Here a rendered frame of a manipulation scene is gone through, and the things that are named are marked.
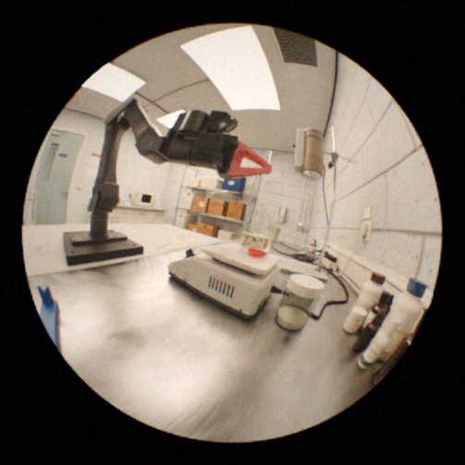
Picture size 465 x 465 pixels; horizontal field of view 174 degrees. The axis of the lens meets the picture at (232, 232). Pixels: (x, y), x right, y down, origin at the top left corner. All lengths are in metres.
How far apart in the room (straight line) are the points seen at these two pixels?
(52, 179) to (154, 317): 2.96
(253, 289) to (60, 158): 3.11
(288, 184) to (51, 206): 4.22
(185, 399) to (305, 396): 0.11
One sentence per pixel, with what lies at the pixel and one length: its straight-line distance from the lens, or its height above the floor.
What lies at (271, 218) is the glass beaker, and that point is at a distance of 0.26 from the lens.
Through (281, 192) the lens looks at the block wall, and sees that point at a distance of 2.71.
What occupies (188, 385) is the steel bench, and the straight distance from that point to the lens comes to 0.16.
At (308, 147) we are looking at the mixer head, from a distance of 0.68.
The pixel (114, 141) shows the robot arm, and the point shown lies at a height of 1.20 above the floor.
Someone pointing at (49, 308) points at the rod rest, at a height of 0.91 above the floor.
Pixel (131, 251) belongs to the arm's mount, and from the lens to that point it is 0.42.
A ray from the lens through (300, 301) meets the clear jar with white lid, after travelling 0.22.
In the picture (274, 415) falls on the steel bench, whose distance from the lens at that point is 0.17.
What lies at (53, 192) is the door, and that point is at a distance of 3.04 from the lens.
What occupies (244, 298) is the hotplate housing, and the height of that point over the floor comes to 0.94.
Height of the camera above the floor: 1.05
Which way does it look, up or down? 6 degrees down
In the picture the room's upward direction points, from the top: 12 degrees clockwise
